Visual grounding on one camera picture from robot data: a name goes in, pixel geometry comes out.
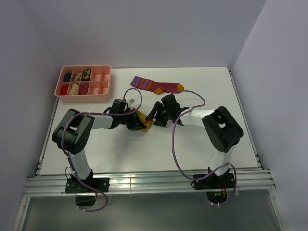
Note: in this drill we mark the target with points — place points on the yellow patterned sock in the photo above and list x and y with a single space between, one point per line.
145 121

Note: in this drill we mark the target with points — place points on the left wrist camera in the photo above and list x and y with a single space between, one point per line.
130 103

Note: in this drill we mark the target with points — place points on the dark teal rolled sock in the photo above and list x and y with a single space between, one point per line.
67 77

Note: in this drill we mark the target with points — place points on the pink compartment organizer box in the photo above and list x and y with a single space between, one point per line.
99 84

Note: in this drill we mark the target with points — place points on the red rolled sock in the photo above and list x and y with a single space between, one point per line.
64 90

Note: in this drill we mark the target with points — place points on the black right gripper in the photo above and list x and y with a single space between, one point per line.
159 106

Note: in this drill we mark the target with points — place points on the maroon sock purple toe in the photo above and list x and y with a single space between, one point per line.
83 89

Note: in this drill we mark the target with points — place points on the maroon purple striped sock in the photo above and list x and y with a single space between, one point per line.
156 87

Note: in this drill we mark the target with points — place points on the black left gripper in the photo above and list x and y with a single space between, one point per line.
136 124

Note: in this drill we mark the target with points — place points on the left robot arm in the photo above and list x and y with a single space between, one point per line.
72 134

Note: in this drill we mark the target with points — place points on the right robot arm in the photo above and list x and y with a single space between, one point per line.
221 127

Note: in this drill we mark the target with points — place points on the brown yellow argyle sock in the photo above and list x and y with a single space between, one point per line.
86 75

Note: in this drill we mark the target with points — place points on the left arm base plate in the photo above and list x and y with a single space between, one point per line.
94 185

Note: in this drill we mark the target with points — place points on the cream orange argyle rolled sock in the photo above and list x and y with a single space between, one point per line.
77 77

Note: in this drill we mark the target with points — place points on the aluminium front rail frame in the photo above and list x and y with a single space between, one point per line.
144 183

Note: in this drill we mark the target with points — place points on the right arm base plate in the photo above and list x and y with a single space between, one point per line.
214 182

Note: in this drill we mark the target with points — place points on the cream white rolled sock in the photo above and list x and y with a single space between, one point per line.
74 89

